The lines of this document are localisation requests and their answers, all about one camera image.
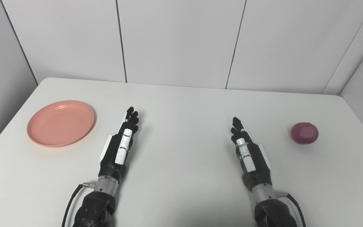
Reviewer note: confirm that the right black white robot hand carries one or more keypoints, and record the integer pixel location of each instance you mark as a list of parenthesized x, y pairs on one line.
[(250, 157)]

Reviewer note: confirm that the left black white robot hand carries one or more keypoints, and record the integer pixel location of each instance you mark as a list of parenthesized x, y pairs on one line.
[(121, 148)]

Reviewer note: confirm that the purple red onion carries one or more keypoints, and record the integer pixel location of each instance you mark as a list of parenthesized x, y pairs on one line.
[(304, 133)]

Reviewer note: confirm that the pink round plate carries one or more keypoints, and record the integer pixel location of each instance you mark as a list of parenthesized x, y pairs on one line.
[(60, 123)]

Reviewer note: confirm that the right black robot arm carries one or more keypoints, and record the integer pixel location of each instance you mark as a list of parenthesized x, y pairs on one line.
[(271, 208)]

